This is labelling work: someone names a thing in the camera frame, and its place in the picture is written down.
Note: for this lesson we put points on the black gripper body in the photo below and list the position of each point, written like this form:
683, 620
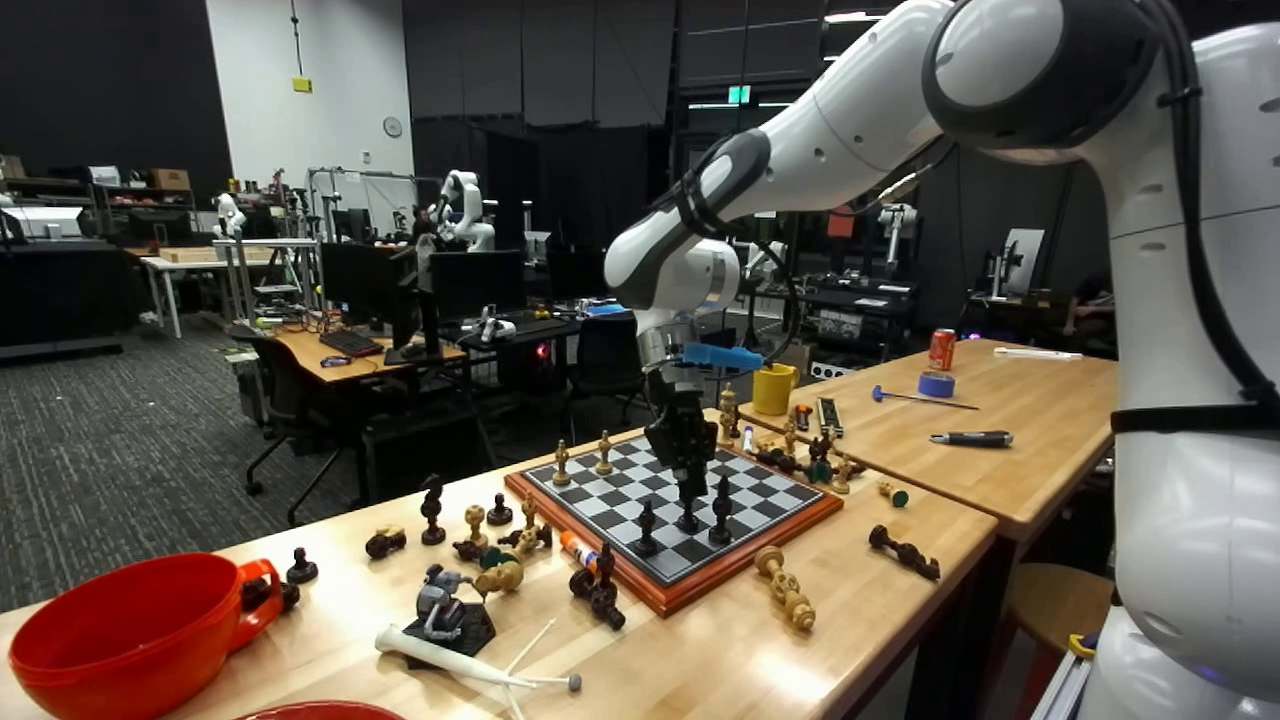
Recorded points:
676, 428

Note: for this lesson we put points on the black chess piece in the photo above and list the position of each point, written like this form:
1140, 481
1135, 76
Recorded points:
722, 508

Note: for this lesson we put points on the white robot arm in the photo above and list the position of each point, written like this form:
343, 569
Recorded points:
1178, 130

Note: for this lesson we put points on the wooden chess board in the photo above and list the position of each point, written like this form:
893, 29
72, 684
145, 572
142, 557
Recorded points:
663, 547

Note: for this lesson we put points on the light lying chess piece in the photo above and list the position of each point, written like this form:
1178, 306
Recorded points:
784, 589

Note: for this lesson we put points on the yellow cup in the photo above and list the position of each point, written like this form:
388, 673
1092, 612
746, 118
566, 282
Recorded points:
772, 389

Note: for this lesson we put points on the blue screwdriver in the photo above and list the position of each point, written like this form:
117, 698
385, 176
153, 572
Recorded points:
914, 399

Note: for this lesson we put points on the black marker pen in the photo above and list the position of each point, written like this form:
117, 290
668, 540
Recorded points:
974, 437

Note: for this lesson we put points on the white plastic brush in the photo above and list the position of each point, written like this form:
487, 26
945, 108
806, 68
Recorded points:
442, 657

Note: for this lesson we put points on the black computer monitor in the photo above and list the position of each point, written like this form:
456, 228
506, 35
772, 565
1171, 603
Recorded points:
375, 282

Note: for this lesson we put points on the red plate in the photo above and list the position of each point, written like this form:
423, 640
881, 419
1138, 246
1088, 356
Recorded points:
320, 710

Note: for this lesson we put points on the red plastic cup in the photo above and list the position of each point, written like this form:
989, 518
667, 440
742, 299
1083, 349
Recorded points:
142, 638

